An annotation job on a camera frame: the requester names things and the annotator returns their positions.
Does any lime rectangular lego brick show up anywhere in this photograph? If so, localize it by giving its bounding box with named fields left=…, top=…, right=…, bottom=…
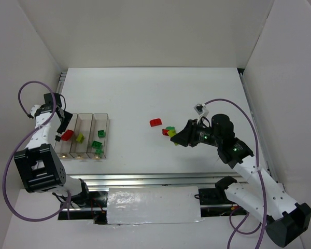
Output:
left=167, top=129, right=177, bottom=138

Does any lime lego block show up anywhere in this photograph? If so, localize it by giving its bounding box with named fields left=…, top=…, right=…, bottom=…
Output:
left=76, top=133, right=85, bottom=144

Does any small green lego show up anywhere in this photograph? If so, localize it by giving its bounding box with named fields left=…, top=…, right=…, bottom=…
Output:
left=94, top=149, right=103, bottom=156

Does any green square lego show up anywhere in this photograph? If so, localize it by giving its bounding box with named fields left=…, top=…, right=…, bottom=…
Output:
left=97, top=130, right=106, bottom=138

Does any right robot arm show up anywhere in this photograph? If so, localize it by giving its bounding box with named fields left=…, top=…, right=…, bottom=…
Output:
left=171, top=114, right=311, bottom=248

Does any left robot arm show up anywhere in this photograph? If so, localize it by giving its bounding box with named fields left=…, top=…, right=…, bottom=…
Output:
left=13, top=93, right=90, bottom=207

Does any clear container middle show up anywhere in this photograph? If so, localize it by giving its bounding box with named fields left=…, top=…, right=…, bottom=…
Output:
left=70, top=113, right=93, bottom=159

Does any clear container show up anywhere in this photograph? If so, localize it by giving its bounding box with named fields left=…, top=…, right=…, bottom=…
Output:
left=54, top=113, right=78, bottom=159
left=70, top=113, right=93, bottom=159
left=88, top=113, right=110, bottom=159

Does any red and green round lego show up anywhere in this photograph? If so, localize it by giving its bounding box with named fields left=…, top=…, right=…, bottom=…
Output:
left=162, top=126, right=175, bottom=136

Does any clear container left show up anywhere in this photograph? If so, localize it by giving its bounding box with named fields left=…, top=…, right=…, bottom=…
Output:
left=54, top=113, right=78, bottom=159

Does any red curved lego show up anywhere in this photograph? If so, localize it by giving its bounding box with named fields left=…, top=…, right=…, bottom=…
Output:
left=149, top=118, right=162, bottom=127

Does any clear container right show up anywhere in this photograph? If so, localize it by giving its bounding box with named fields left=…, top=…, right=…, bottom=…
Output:
left=88, top=113, right=110, bottom=159

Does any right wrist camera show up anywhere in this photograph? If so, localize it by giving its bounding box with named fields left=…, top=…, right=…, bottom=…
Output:
left=194, top=103, right=209, bottom=117

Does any aluminium rail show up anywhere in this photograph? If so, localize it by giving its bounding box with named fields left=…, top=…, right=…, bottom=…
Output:
left=71, top=173, right=247, bottom=190

